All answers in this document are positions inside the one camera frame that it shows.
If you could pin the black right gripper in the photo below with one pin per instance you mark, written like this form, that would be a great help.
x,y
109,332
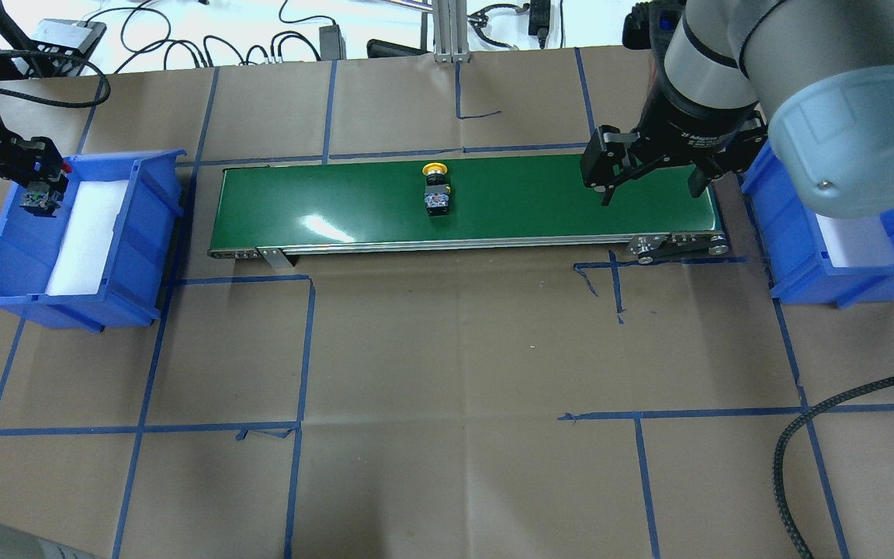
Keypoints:
x,y
694,128

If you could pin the yellow push button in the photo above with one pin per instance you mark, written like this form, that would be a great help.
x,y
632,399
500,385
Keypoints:
x,y
438,190

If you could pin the red push button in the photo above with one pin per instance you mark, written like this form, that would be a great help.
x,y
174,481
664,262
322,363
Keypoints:
x,y
44,193

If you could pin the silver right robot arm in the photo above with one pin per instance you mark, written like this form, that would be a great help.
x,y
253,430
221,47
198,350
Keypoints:
x,y
814,79

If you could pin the blue bin with buttons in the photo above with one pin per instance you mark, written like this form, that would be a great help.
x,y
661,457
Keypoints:
x,y
131,280

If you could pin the white foam pad source bin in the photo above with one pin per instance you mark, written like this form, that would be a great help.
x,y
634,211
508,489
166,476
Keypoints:
x,y
85,247

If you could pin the blue empty destination bin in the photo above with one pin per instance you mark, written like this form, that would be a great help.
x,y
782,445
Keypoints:
x,y
815,259

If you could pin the white foam pad destination bin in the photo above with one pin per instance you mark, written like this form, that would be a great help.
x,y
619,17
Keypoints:
x,y
856,242

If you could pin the green conveyor belt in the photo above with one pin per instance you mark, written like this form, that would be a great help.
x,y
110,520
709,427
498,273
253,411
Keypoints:
x,y
280,212

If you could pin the black power adapter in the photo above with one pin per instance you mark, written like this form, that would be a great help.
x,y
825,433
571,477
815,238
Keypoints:
x,y
331,43

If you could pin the aluminium frame post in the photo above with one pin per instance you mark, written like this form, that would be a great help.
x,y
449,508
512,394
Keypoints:
x,y
450,26

